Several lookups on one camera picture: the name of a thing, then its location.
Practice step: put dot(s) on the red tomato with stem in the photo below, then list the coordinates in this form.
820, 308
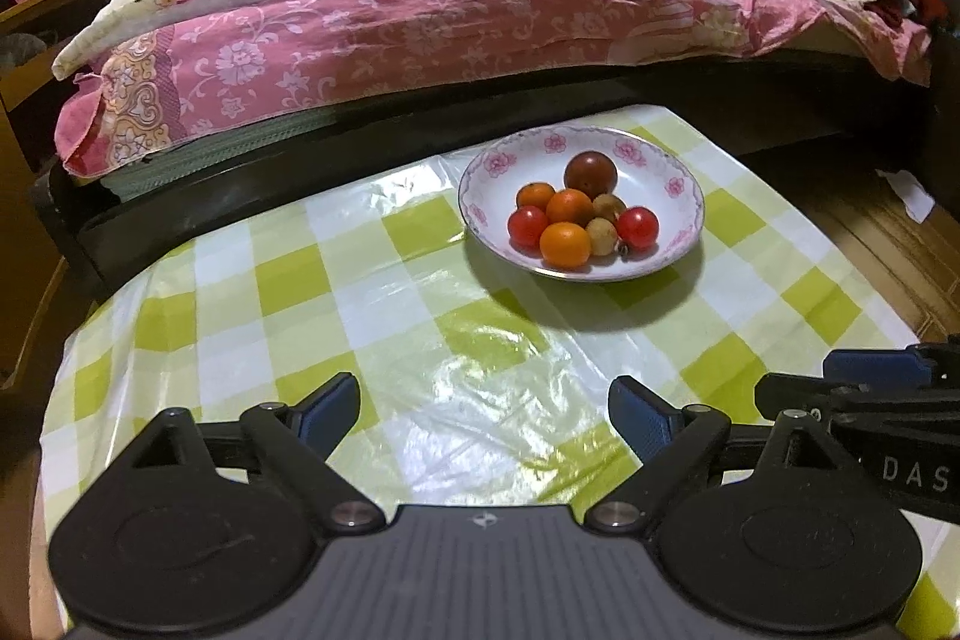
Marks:
637, 227

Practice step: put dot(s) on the wooden cabinet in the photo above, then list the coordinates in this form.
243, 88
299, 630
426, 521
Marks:
30, 108

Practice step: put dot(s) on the white floral plate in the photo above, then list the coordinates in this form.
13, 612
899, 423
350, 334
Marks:
495, 212

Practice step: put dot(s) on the brown longan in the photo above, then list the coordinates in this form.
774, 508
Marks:
609, 205
602, 236

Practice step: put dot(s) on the green checked tablecloth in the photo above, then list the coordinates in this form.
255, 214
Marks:
300, 280

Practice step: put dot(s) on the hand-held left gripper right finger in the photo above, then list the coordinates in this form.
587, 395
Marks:
637, 411

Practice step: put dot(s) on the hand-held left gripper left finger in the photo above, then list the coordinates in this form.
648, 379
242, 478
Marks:
334, 404

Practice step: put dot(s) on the grey striped mattress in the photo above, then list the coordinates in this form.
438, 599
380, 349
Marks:
225, 149

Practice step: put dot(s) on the large orange mandarin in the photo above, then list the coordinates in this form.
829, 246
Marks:
565, 244

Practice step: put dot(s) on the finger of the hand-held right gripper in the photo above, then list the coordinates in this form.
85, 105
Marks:
870, 368
787, 392

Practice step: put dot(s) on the pink floral bed sheet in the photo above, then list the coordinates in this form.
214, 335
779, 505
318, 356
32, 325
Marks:
375, 40

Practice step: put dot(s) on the dark purple tomato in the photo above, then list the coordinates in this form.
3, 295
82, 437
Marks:
591, 173

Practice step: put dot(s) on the white paper scrap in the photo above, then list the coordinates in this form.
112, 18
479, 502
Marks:
909, 194

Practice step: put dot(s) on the dark bed frame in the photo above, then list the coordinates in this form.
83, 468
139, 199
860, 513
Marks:
225, 212

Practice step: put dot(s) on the small red tomato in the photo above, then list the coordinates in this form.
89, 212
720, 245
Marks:
527, 225

